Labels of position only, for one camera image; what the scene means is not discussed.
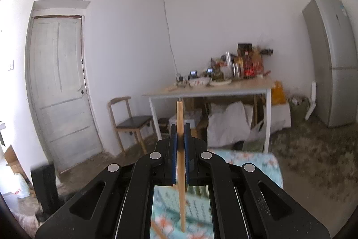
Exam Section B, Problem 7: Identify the steel cup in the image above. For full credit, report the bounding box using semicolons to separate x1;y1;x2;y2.
232;62;243;79

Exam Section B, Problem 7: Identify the wooden chair with dark seat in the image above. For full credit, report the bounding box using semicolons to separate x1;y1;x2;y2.
109;96;156;155

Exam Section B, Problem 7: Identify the dark red bottle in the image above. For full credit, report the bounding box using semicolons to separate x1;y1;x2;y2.
243;51;256;78

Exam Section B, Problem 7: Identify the white plate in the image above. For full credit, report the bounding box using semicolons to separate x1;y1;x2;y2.
210;79;232;87

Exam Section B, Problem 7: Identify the single bamboo chopstick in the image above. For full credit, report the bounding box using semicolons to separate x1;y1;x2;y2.
176;100;187;232

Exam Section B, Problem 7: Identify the white wooden door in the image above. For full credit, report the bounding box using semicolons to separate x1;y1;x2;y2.
25;1;104;172

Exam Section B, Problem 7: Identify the black ribbed container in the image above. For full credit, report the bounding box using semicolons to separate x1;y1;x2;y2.
31;163;60;217

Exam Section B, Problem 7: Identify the open cardboard carton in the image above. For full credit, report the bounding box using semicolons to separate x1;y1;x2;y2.
4;145;27;181

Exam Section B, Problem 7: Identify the wall cable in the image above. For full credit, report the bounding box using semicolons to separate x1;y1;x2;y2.
163;0;179;80

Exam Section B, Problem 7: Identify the white sack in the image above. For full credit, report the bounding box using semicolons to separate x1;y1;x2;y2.
208;103;252;148

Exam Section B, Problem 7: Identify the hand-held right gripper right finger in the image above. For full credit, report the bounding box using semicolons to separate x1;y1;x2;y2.
183;124;330;239

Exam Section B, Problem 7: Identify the yellow plastic bag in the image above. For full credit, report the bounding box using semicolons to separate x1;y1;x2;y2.
271;81;288;105

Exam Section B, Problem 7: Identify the small wooden stool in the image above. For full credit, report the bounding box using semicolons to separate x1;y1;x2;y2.
157;117;170;134

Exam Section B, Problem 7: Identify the floral light blue blanket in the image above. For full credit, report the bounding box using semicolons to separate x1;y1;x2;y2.
149;149;283;239

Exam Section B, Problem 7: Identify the white box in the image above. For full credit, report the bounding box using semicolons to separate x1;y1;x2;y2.
270;102;291;130

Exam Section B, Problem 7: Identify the white board piece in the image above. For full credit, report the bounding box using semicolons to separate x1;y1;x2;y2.
305;82;317;120

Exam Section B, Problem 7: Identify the white patterned bowl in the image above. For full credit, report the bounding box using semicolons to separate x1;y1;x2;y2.
188;77;211;87

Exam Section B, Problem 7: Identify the green perforated utensil holder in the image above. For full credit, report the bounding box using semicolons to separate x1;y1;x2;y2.
152;186;213;224

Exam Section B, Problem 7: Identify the white plastic bag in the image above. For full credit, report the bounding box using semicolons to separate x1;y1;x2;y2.
8;172;30;199

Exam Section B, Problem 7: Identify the white table with wooden top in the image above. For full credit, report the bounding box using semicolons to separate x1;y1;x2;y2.
142;75;276;153

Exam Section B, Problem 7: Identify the grey refrigerator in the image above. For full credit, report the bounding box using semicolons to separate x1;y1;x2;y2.
302;0;358;128

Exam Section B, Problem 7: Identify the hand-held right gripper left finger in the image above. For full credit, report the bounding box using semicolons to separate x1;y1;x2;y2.
35;124;179;239

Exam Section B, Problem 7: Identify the green sack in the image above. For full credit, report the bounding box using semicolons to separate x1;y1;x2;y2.
289;96;311;120

